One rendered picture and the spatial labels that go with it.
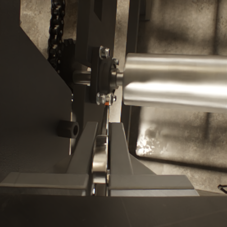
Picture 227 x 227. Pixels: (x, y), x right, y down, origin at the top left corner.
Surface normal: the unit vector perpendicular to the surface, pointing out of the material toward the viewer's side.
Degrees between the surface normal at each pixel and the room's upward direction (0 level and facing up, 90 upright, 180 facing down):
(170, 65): 25
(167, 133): 0
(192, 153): 0
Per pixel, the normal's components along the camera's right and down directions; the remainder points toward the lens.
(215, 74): -0.21, -0.14
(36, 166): 0.97, 0.10
